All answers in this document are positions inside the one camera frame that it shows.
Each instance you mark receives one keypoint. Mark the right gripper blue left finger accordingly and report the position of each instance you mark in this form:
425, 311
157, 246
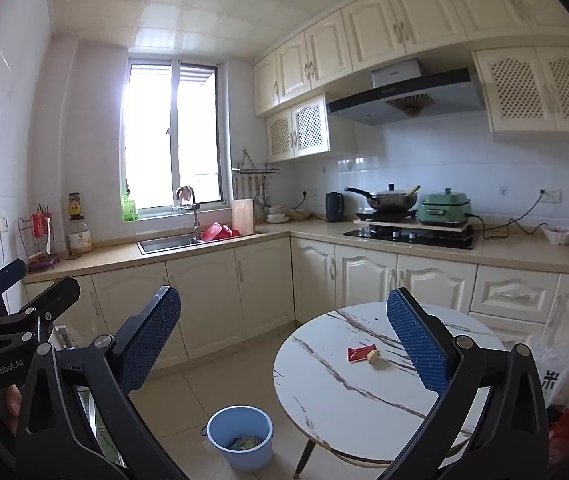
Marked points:
77, 421

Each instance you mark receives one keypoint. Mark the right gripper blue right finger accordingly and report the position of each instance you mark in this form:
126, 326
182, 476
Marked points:
490, 419

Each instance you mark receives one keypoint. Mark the green gold snack wrapper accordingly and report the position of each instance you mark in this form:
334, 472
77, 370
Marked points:
245, 443

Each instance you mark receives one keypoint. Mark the steel kitchen sink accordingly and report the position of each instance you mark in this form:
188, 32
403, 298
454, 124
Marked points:
168, 243

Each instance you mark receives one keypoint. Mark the kitchen window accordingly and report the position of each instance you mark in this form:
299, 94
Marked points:
173, 146

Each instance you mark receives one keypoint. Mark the person left hand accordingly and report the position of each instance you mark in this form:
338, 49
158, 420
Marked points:
12, 398

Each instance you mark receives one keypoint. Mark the large clear jar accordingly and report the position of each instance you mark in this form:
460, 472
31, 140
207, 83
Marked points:
79, 238

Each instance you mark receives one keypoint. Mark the light blue plastic bucket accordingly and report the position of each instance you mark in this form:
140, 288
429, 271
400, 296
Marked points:
242, 420

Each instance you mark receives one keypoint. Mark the yellow label sauce bottle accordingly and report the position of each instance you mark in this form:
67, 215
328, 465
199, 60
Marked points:
74, 206

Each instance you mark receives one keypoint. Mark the green dish soap bottle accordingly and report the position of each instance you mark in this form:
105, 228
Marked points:
129, 209

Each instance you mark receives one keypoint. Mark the small bread piece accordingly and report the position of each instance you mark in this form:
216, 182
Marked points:
372, 356

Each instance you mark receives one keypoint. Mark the lower cream cabinets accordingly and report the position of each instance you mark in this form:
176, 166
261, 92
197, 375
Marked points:
234, 292

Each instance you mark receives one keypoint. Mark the cream cabinets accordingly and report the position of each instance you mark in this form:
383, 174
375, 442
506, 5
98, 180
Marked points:
234, 292
366, 33

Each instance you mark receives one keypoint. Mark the chrome faucet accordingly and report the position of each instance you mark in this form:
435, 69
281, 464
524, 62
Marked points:
191, 209

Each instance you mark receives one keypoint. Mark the round white marble table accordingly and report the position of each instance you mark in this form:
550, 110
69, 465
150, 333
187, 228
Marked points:
363, 414

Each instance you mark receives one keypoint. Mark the black gas stove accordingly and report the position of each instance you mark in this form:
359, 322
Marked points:
406, 229

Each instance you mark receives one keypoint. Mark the wooden cutting board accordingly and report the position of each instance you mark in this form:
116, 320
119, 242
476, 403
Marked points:
242, 213

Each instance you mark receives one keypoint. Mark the white bowl on counter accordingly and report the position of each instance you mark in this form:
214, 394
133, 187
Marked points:
557, 235

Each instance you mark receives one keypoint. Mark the stacked white bowls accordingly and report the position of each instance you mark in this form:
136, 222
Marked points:
276, 214

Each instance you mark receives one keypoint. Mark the green electric cooker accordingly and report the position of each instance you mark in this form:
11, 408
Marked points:
447, 208

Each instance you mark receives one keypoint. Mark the black wok with lid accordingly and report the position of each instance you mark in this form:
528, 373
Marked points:
390, 199

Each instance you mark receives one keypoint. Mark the black electric kettle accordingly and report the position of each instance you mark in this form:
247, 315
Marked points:
334, 207

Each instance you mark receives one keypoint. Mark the left lattice cabinet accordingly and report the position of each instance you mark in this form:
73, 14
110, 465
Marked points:
307, 129

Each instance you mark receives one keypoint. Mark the lattice cabinet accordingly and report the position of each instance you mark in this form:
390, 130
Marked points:
307, 129
526, 92

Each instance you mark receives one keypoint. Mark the right lattice cabinet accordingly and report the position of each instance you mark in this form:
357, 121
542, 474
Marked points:
526, 92

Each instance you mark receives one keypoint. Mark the black range hood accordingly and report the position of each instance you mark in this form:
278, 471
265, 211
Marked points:
444, 93

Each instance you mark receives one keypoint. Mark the upper cream cabinets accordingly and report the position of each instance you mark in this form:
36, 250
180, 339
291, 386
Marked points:
366, 33

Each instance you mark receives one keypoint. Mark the wire utensil rack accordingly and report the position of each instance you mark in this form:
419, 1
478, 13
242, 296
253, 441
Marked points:
37, 238

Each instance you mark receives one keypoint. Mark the hanging utensil rail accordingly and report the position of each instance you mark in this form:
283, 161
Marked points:
251, 181

